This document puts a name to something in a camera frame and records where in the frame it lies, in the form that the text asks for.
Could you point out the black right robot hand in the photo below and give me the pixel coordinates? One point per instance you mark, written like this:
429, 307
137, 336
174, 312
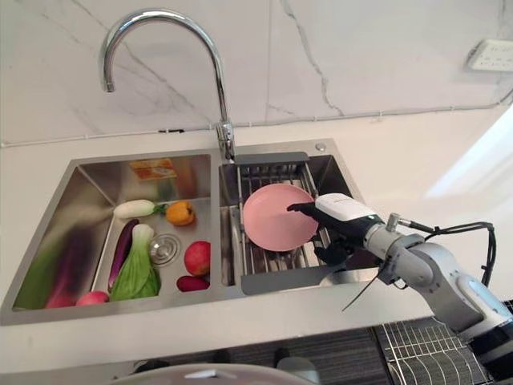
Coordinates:
340, 208

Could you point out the pink round plate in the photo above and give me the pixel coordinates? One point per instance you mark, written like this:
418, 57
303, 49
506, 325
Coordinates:
268, 224

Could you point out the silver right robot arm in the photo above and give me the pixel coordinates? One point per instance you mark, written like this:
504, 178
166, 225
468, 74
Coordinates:
437, 264

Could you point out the round steel sink button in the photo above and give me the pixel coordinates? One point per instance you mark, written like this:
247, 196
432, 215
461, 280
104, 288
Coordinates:
320, 146

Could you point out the grey sink drain rack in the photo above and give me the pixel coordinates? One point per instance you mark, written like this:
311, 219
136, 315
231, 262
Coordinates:
276, 264

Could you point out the red apple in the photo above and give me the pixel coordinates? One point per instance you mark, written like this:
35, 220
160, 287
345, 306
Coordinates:
197, 258

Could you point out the orange bell pepper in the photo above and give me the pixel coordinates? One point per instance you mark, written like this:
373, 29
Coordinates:
181, 213

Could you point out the dark red sweet potato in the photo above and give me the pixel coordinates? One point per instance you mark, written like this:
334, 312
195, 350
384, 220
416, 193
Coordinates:
192, 283

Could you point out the chrome gooseneck faucet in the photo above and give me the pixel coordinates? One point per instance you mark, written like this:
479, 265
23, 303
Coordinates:
216, 80

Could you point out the steel sink drain strainer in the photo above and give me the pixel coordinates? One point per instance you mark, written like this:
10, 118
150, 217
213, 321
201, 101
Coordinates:
164, 248

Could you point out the orange sink sticker label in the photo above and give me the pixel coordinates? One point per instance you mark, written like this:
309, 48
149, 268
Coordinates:
153, 168

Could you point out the silver robot body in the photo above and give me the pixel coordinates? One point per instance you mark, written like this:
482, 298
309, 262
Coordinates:
224, 375

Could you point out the white daikon radish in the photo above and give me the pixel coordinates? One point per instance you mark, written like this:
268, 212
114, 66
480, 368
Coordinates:
132, 208

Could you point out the green bok choy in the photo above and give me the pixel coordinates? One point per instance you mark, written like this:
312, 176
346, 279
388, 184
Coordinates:
136, 268

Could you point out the purple eggplant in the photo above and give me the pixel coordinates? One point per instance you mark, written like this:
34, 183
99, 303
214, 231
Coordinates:
122, 250

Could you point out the stainless steel double sink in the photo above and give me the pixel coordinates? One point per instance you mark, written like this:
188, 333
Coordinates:
100, 188

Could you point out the pink red tomato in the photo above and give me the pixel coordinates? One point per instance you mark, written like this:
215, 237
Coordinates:
92, 298

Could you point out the white wall power socket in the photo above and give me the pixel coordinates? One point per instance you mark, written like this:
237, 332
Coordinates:
489, 56

